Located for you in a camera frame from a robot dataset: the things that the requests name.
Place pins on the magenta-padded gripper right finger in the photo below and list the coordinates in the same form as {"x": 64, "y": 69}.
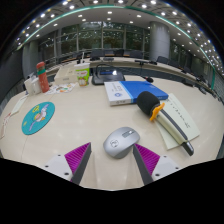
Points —
{"x": 150, "y": 161}

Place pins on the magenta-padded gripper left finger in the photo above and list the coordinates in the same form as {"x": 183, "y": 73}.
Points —
{"x": 75, "y": 160}

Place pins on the silver grey computer mouse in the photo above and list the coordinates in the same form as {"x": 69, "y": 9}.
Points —
{"x": 118, "y": 145}

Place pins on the round teal printed mouse pad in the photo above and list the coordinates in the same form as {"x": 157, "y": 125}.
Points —
{"x": 36, "y": 118}

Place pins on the pale cream booklet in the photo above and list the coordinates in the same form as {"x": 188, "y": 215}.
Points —
{"x": 185, "y": 123}

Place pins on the handheld microphone with black foam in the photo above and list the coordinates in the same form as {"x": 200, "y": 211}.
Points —
{"x": 148, "y": 103}

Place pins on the blue and white book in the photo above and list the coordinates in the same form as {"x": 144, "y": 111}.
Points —
{"x": 133, "y": 91}

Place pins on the white cardboard box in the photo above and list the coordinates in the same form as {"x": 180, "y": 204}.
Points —
{"x": 66, "y": 76}

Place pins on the white paper cup stack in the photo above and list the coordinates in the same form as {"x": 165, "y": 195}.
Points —
{"x": 28, "y": 86}

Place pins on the black gooseneck conference microphone unit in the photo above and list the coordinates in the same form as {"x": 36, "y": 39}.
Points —
{"x": 106, "y": 78}

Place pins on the red bottle with green band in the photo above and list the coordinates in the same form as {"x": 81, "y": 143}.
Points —
{"x": 43, "y": 78}

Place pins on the dark conference chairs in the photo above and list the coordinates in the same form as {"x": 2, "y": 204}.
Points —
{"x": 136, "y": 54}

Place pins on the ceiling spot lights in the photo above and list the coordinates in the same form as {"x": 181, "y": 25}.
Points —
{"x": 110, "y": 12}

